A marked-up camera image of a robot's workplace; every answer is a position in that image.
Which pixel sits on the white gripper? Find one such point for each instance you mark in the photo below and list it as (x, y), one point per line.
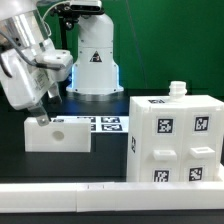
(26, 85)

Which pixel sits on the white cabinet block with hole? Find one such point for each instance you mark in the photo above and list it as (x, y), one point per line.
(60, 135)

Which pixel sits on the white cabinet body box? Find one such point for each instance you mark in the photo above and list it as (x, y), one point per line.
(178, 98)

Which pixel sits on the small white cabinet panel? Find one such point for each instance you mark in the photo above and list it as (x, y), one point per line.
(202, 141)

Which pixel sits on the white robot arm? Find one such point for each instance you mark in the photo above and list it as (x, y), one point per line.
(22, 29)

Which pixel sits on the white marker sheet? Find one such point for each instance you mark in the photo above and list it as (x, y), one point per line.
(103, 124)

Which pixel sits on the white front fence bar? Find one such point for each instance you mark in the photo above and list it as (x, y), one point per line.
(90, 197)

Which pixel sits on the black camera on stand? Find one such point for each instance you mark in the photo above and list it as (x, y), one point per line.
(71, 12)

